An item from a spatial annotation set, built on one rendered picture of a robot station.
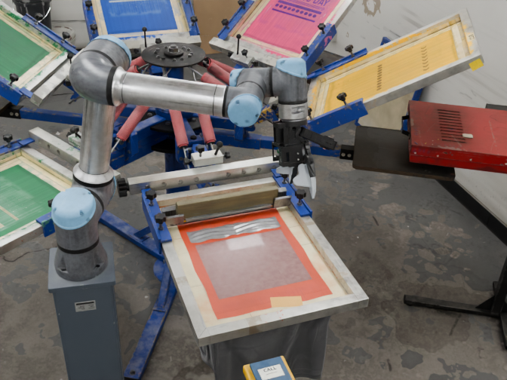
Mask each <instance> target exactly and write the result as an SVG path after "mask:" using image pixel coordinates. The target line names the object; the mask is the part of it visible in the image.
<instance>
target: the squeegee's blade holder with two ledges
mask: <svg viewBox="0 0 507 380"><path fill-rule="evenodd" d="M270 207H272V205H271V204H264V205H259V206H255V207H247V208H242V209H237V210H230V211H225V212H220V213H212V214H207V215H203V216H195V217H190V218H186V222H192V221H196V220H201V219H209V218H214V217H218V216H226V215H231V214H235V213H243V212H247V211H252V210H260V209H265V208H270Z"/></svg>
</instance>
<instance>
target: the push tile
mask: <svg viewBox="0 0 507 380"><path fill-rule="evenodd" d="M250 368H251V371H252V373H253V375H254V378H255V379H256V380H293V379H292V378H291V376H290V373H289V372H288V370H287V367H286V366H285V364H284V361H283V360H282V358H281V357H275V358H272V359H268V360H263V361H260V362H256V363H251V364H250Z"/></svg>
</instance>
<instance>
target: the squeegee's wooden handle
mask: <svg viewBox="0 0 507 380"><path fill-rule="evenodd" d="M277 197H278V188H277V186H276V185H273V186H268V187H263V188H255V189H250V190H245V191H240V192H232V193H227V194H222V195H214V196H209V197H204V198H196V199H191V200H186V201H178V202H176V215H180V214H184V217H183V219H184V220H186V218H190V217H195V216H203V215H207V214H212V213H220V212H225V211H230V210H237V209H242V208H247V207H255V206H259V205H264V204H271V205H273V202H274V198H277Z"/></svg>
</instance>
